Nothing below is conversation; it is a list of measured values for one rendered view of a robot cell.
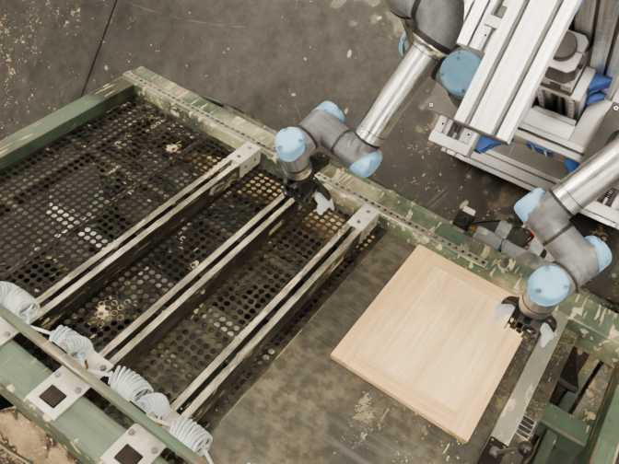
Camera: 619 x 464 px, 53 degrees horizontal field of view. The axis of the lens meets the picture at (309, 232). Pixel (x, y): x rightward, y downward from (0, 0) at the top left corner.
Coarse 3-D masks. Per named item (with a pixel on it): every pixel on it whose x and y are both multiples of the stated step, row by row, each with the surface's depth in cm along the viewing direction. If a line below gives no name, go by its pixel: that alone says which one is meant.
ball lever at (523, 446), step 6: (522, 444) 152; (528, 444) 152; (492, 450) 161; (498, 450) 160; (504, 450) 158; (510, 450) 157; (516, 450) 155; (522, 450) 152; (528, 450) 152; (492, 456) 161; (528, 456) 152
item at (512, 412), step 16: (560, 320) 196; (544, 352) 187; (528, 368) 182; (544, 368) 183; (528, 384) 178; (512, 400) 174; (528, 400) 174; (512, 416) 171; (496, 432) 167; (512, 432) 167
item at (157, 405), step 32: (352, 224) 211; (320, 256) 199; (288, 288) 189; (256, 320) 179; (288, 320) 188; (224, 352) 171; (256, 352) 177; (192, 384) 163; (224, 384) 167; (128, 416) 137; (160, 416) 149; (192, 416) 158; (160, 448) 146
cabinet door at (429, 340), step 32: (416, 256) 211; (384, 288) 200; (416, 288) 202; (448, 288) 203; (480, 288) 204; (384, 320) 191; (416, 320) 193; (448, 320) 194; (480, 320) 195; (512, 320) 196; (352, 352) 182; (384, 352) 183; (416, 352) 185; (448, 352) 186; (480, 352) 187; (512, 352) 188; (384, 384) 175; (416, 384) 177; (448, 384) 178; (480, 384) 179; (448, 416) 171; (480, 416) 172
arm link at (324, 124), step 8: (328, 104) 157; (312, 112) 157; (320, 112) 156; (328, 112) 156; (336, 112) 156; (304, 120) 157; (312, 120) 155; (320, 120) 155; (328, 120) 155; (336, 120) 156; (344, 120) 159; (304, 128) 155; (312, 128) 155; (320, 128) 155; (328, 128) 154; (336, 128) 154; (344, 128) 155; (312, 136) 155; (320, 136) 156; (328, 136) 154; (336, 136) 153; (320, 144) 157; (328, 144) 155
